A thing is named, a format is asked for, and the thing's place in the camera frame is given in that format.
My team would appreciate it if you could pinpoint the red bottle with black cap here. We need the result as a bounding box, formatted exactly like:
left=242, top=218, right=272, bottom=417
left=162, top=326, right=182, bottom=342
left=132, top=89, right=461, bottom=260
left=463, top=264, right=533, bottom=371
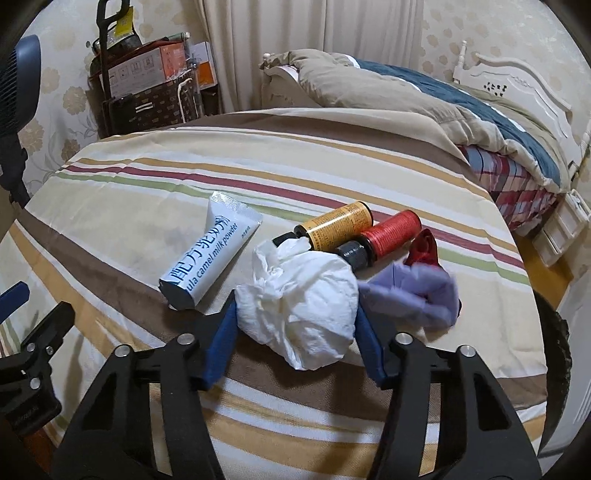
left=335, top=210, right=423, bottom=274

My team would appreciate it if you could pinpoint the white tissue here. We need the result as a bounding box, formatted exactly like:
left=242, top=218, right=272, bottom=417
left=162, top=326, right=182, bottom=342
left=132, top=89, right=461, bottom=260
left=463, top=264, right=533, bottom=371
left=235, top=239, right=360, bottom=371

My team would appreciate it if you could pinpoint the checkered bed sheet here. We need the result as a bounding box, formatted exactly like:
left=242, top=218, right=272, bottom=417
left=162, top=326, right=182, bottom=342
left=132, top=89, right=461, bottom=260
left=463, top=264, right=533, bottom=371
left=457, top=143, right=566, bottom=230

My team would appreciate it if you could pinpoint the blue mesh office chair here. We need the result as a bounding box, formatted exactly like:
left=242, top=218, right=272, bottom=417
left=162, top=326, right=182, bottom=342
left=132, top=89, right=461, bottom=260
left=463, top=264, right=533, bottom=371
left=0, top=34, right=41, bottom=208

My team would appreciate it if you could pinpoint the white and blue packet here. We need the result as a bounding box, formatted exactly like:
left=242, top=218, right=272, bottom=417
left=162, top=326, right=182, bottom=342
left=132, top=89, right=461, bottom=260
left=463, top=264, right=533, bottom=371
left=158, top=191, right=264, bottom=310

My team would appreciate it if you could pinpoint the blue and beige duvet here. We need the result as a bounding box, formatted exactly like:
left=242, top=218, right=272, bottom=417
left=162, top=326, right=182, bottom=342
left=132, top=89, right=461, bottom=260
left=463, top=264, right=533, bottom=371
left=259, top=50, right=571, bottom=192

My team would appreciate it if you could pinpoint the striped tablecloth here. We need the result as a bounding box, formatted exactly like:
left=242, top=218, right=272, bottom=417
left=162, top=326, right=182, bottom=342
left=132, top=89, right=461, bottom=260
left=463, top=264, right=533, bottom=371
left=0, top=107, right=561, bottom=480

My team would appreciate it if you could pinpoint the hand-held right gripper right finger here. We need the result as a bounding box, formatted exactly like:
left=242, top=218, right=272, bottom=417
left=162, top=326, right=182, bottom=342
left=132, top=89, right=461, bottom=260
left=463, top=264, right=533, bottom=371
left=353, top=307, right=541, bottom=480

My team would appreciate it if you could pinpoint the trash bin with black bag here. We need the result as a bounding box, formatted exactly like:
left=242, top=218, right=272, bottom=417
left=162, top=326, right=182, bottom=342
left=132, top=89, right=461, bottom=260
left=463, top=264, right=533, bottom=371
left=538, top=295, right=579, bottom=446

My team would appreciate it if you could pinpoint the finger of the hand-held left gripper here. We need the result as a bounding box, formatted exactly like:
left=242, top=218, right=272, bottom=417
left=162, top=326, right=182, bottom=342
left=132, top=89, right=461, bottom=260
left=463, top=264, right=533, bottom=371
left=0, top=301, right=76, bottom=372
left=0, top=281, right=31, bottom=326

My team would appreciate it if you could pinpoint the large white and orange box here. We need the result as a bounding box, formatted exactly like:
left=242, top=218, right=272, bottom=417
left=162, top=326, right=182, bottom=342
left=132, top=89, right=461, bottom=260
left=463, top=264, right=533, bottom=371
left=104, top=45, right=188, bottom=100

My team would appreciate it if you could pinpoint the yellow bottle with black cap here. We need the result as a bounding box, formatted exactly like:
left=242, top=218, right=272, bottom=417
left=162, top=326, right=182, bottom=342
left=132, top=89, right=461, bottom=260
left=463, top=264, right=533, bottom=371
left=272, top=202, right=374, bottom=253

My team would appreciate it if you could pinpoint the white bed headboard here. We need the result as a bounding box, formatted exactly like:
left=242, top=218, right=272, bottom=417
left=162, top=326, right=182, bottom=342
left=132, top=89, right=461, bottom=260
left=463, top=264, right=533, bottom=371
left=452, top=41, right=591, bottom=167

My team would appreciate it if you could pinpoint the white plastic drawer unit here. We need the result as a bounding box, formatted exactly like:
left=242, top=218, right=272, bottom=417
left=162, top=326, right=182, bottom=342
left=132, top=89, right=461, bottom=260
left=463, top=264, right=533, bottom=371
left=531, top=189, right=591, bottom=268

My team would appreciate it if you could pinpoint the black trolley handle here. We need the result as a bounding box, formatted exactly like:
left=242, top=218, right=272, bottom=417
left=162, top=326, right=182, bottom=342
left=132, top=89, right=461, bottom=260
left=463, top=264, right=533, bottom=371
left=95, top=0, right=139, bottom=134

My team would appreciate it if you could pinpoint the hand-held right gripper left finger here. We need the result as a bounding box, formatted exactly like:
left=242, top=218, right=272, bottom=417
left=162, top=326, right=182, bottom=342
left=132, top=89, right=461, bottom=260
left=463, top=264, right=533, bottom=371
left=53, top=291, right=241, bottom=480

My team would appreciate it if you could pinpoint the purple glove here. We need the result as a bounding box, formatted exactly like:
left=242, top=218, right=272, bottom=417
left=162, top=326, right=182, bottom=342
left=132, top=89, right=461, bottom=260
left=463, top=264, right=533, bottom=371
left=358, top=263, right=462, bottom=329

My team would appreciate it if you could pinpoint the small white and orange box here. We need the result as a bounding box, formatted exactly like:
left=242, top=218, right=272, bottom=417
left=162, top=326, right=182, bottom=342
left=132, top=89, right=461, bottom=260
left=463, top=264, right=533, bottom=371
left=189, top=42, right=219, bottom=90

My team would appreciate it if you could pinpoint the cream curtain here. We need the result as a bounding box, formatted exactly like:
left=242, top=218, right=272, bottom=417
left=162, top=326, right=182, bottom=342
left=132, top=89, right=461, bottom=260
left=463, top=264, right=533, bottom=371
left=191, top=0, right=426, bottom=116

